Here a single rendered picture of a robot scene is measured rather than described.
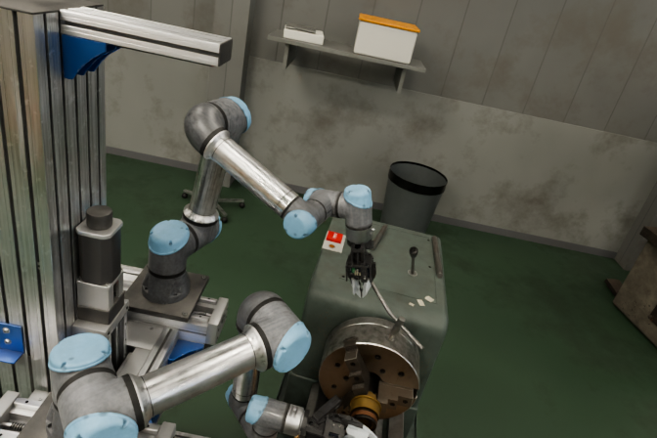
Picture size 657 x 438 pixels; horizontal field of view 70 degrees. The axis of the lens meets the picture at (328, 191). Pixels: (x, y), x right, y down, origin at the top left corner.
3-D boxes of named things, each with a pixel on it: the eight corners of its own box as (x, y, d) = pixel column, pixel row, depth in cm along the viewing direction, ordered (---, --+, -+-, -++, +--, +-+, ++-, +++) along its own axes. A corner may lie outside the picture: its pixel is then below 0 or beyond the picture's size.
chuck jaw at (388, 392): (379, 372, 146) (417, 380, 145) (377, 383, 148) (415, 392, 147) (377, 400, 136) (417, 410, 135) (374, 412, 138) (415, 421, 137)
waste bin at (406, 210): (424, 229, 479) (444, 169, 449) (428, 256, 430) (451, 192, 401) (373, 217, 480) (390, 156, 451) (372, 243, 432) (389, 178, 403)
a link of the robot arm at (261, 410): (250, 407, 135) (254, 385, 132) (287, 416, 134) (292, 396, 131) (241, 430, 128) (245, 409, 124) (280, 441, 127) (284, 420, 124)
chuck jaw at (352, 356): (358, 370, 147) (343, 340, 144) (372, 367, 146) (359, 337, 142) (353, 397, 137) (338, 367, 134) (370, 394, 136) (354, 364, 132)
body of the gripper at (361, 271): (345, 283, 133) (343, 246, 128) (349, 267, 141) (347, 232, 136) (372, 284, 132) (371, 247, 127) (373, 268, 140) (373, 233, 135)
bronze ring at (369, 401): (355, 382, 138) (351, 410, 130) (385, 391, 137) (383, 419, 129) (348, 402, 142) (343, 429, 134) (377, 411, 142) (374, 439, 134)
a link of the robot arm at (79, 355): (104, 361, 112) (103, 318, 106) (120, 404, 103) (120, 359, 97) (46, 379, 105) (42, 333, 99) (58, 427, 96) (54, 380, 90)
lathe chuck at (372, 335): (309, 373, 160) (345, 308, 146) (393, 411, 160) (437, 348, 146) (304, 394, 152) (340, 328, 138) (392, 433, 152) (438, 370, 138)
